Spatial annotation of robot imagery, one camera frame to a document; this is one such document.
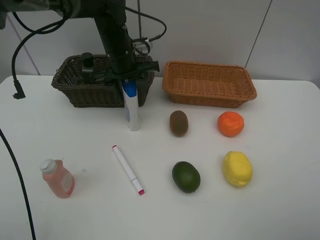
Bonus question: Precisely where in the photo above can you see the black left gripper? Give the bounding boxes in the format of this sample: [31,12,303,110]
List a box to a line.
[89,51,160,83]

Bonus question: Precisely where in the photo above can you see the white blue shampoo bottle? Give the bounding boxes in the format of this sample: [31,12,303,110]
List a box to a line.
[121,80,140,131]

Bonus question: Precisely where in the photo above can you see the dark green pump bottle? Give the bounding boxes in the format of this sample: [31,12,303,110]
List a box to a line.
[81,52,95,85]

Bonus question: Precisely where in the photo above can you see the brown kiwi fruit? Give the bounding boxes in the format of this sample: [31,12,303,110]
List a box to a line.
[169,110,189,137]

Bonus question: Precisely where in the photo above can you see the white pink marker pen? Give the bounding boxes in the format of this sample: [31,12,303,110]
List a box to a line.
[112,145,145,196]

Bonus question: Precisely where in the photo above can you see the orange fruit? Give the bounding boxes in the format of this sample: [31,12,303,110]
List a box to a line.
[217,111,245,137]

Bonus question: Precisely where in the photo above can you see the green avocado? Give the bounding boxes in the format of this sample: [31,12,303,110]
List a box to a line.
[171,161,201,193]

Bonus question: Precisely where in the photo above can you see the pink bottle white cap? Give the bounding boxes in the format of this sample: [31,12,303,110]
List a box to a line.
[39,159,75,199]

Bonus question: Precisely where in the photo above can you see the yellow lemon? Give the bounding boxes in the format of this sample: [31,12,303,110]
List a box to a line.
[222,151,253,188]

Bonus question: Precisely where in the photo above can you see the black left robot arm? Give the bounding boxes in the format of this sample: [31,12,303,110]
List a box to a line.
[0,0,162,81]

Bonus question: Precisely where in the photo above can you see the dark brown wicker basket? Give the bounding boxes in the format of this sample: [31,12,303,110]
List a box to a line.
[51,54,155,108]

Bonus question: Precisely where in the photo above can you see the orange wicker basket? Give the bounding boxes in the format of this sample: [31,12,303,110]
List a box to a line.
[162,61,257,108]

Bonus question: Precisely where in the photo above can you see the black cable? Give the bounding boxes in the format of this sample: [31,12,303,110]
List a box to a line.
[0,9,68,240]

